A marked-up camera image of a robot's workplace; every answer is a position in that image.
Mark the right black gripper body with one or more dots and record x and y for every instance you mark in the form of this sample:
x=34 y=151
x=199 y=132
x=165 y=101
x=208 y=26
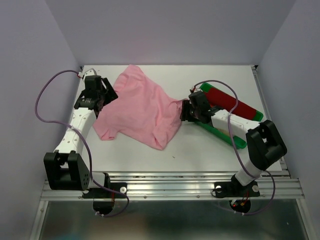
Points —
x=194 y=112

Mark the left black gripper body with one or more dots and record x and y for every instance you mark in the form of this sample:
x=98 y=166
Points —
x=102 y=93

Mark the pink t-shirt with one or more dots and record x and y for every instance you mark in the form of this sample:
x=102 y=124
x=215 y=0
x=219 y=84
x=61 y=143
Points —
x=142 y=111

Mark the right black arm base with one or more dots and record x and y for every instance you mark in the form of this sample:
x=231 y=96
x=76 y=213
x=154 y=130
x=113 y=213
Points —
x=239 y=195

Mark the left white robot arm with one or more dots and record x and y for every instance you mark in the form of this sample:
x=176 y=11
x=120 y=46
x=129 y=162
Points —
x=65 y=167

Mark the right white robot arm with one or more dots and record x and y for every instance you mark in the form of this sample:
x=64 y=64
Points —
x=265 y=145

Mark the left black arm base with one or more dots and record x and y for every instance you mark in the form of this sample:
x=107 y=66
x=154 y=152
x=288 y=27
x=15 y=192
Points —
x=108 y=204

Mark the rolled red t-shirt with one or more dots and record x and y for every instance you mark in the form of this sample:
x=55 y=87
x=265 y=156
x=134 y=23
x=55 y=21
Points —
x=219 y=98

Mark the rolled beige t-shirt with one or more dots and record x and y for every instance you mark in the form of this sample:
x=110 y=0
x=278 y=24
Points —
x=223 y=131

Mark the green plastic tray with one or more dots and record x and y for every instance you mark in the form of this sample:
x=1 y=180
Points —
x=205 y=87

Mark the aluminium rail frame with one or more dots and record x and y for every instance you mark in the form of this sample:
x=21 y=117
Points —
x=169 y=194

